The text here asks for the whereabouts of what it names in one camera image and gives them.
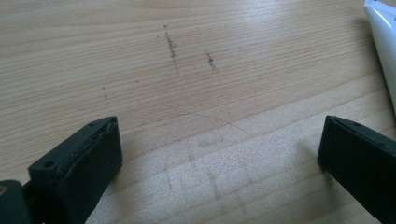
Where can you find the white plastic object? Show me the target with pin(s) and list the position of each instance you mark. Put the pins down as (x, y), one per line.
(384, 43)

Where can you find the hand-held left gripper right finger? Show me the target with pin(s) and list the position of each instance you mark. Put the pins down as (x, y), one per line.
(361, 161)

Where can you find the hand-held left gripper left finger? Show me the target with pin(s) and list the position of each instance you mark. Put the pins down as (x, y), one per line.
(79, 169)

